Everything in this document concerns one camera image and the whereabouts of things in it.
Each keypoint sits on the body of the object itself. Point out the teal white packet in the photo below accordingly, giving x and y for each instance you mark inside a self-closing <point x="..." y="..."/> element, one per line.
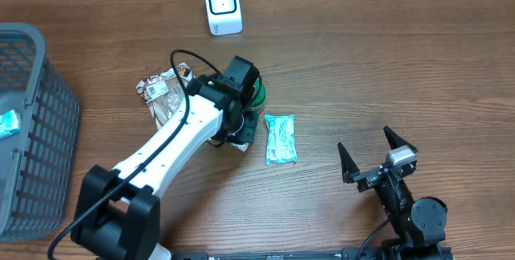
<point x="280" y="146"/>

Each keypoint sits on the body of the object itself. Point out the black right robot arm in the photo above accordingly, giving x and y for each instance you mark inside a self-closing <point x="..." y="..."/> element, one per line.
<point x="413" y="229"/>

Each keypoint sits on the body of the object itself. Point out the teal box in basket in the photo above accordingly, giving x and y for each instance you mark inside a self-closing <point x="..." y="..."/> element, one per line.
<point x="10" y="124"/>

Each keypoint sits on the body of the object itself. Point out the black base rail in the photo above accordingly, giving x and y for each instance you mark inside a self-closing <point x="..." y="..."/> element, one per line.
<point x="273" y="255"/>

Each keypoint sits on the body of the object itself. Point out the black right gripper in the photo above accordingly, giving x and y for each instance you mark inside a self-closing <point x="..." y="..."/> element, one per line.
<point x="369" y="179"/>

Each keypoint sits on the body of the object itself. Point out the brown white snack pouch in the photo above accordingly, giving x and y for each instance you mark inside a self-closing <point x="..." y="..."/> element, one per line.
<point x="162" y="94"/>

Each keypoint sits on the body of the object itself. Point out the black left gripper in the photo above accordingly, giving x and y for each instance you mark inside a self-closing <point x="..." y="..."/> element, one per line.
<point x="249" y="133"/>

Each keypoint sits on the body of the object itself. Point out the orange small box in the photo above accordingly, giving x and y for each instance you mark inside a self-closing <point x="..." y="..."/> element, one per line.
<point x="242" y="147"/>

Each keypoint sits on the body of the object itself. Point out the green lid spice jar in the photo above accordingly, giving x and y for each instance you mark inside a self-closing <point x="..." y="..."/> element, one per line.
<point x="259" y="103"/>

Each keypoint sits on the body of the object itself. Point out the white barcode scanner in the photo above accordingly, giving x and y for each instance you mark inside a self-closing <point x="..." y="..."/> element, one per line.
<point x="224" y="17"/>

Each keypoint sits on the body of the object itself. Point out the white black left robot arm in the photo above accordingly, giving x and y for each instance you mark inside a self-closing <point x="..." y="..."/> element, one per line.
<point x="118" y="211"/>

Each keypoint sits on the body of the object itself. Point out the grey plastic mesh basket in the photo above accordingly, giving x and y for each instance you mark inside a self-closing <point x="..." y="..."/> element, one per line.
<point x="36" y="163"/>

